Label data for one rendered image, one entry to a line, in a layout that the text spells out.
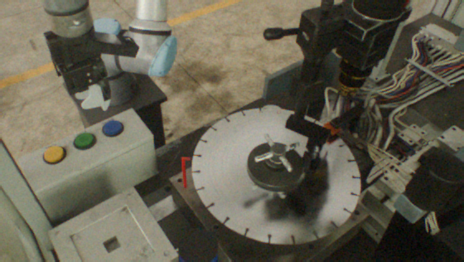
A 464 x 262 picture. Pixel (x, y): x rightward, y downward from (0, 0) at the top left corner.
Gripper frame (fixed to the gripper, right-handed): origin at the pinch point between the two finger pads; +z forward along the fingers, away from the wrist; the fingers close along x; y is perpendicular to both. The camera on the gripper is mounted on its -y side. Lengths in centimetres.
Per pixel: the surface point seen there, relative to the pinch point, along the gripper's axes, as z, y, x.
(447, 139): 9, -63, 45
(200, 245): -18, 5, 47
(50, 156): 7.2, 15.0, 0.9
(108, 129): 7.2, 1.2, 0.7
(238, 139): 2.9, -19.5, 22.5
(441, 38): 19, -114, 14
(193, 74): 98, -82, -100
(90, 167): 8.8, 8.6, 7.2
